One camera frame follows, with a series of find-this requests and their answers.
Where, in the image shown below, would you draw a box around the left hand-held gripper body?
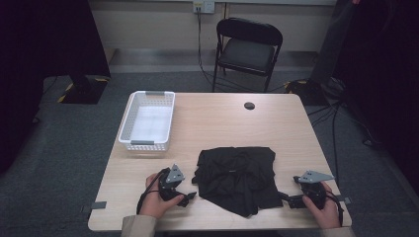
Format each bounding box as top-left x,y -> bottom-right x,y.
157,163 -> 187,202

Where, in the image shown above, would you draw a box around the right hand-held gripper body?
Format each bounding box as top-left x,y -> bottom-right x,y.
293,170 -> 335,210

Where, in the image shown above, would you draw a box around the black t-shirt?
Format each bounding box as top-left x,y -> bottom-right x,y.
191,146 -> 285,218

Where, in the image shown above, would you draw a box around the person's left hand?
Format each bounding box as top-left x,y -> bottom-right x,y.
138,172 -> 185,220

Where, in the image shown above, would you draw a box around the person's right hand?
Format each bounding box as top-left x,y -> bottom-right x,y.
301,181 -> 342,230

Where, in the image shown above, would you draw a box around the white plastic basket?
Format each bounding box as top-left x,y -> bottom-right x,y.
118,90 -> 176,153

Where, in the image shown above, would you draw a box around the black stand base striped tape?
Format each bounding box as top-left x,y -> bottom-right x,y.
56,74 -> 110,106
284,78 -> 331,107

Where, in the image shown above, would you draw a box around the dark curtain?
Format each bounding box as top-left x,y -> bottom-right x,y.
0,0 -> 112,176
309,0 -> 419,196

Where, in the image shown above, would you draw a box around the black folding chair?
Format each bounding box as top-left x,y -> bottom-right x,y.
211,17 -> 285,94

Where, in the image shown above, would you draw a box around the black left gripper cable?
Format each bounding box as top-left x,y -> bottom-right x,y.
135,168 -> 170,215

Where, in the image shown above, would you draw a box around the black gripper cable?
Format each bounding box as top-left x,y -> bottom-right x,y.
324,190 -> 345,227
135,168 -> 170,215

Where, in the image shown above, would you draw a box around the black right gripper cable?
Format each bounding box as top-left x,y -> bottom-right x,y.
324,190 -> 345,227

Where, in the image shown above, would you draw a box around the black floor cables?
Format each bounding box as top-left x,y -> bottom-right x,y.
306,98 -> 384,187

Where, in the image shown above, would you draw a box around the white wall outlet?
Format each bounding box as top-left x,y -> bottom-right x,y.
193,0 -> 215,15

